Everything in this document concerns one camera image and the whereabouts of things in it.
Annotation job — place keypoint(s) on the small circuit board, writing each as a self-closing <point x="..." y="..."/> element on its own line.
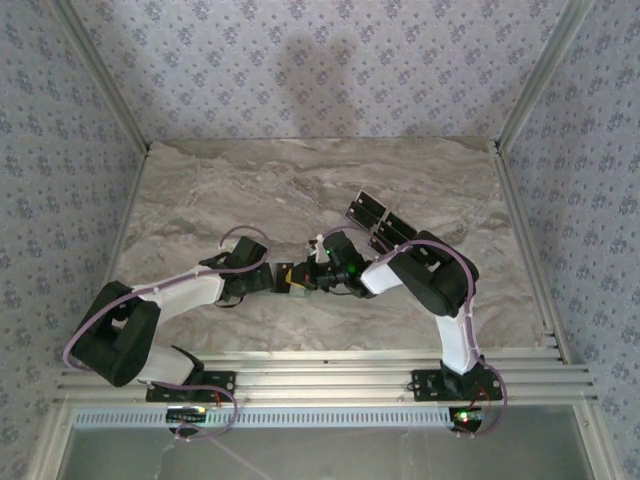
<point x="467" y="419"/>
<point x="187" y="415"/>

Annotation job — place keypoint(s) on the black VIP credit card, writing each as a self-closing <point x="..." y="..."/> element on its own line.
<point x="392" y="234"/>
<point x="280" y="280"/>
<point x="381" y="244"/>
<point x="401" y="225"/>
<point x="361" y="214"/>
<point x="374" y="201"/>

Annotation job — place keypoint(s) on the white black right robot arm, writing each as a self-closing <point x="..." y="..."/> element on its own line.
<point x="457" y="345"/>

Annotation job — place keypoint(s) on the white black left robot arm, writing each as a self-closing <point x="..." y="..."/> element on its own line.
<point x="185" y="292"/>

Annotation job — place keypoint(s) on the aluminium frame leg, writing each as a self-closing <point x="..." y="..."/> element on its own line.
<point x="47" y="450"/>
<point x="597" y="445"/>

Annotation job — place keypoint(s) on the aluminium extrusion base beam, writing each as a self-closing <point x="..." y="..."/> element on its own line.
<point x="325" y="380"/>

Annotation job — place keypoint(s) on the tiered card display stand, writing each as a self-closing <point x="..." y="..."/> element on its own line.
<point x="382" y="222"/>

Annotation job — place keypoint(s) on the aluminium table side rail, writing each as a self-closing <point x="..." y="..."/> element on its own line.
<point x="531" y="250"/>
<point x="125" y="220"/>

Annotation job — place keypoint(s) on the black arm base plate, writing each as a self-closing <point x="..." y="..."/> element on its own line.
<point x="226" y="381"/>
<point x="422" y="386"/>

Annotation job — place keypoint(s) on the aluminium corner post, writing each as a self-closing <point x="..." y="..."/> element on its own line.
<point x="106" y="75"/>
<point x="539" y="75"/>

